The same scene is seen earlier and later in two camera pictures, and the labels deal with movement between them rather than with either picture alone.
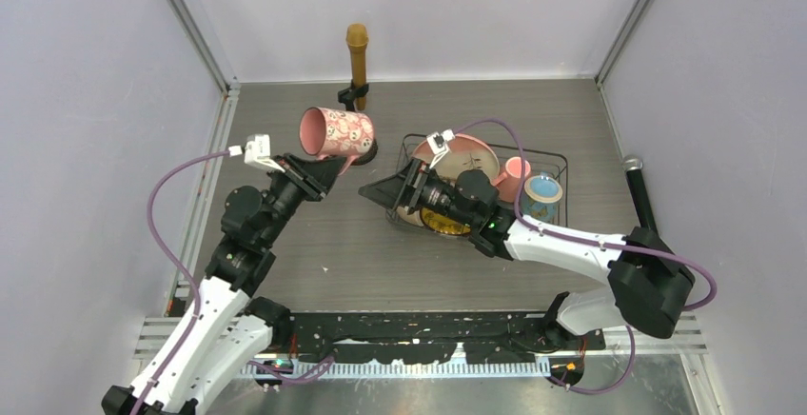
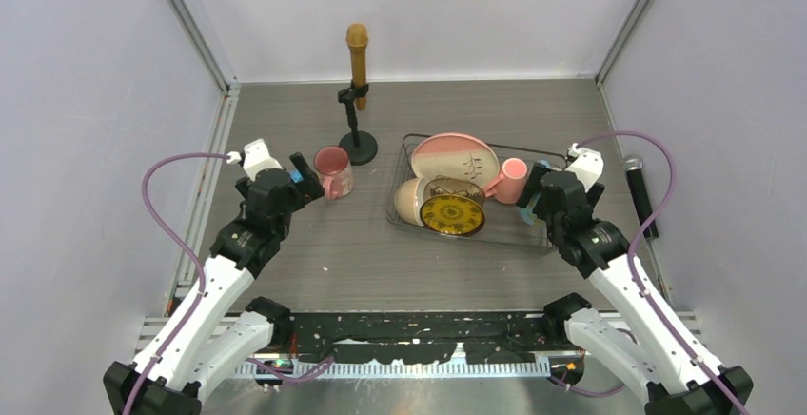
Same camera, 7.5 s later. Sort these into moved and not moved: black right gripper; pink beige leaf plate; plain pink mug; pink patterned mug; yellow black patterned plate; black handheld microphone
Moved: black right gripper; pink patterned mug
Not moved: plain pink mug; yellow black patterned plate; pink beige leaf plate; black handheld microphone
